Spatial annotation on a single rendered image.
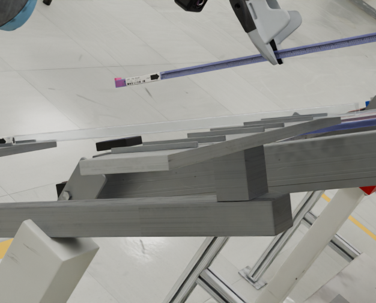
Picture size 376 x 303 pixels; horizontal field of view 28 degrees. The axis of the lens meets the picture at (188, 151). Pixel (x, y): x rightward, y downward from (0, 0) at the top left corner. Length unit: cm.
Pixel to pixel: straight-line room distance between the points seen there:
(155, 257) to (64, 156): 50
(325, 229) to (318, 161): 115
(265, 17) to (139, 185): 28
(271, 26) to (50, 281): 46
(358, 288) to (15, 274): 88
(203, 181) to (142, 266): 136
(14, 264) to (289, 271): 142
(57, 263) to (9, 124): 193
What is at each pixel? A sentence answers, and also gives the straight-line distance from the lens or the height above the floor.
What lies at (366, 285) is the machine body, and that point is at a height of 62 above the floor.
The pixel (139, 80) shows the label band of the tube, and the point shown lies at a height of 84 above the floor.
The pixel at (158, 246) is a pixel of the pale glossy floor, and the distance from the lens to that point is 245.
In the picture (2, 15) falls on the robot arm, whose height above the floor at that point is 70.
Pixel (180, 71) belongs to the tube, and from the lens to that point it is 108.
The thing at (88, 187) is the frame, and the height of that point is 73.
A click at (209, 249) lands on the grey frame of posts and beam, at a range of 180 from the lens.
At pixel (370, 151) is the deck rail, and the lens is 88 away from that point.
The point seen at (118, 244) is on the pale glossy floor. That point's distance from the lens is 234.
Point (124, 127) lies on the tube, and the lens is 82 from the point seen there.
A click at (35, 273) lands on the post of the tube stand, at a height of 78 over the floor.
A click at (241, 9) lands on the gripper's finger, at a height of 102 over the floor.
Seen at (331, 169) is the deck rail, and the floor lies 95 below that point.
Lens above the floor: 122
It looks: 23 degrees down
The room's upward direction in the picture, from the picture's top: 32 degrees clockwise
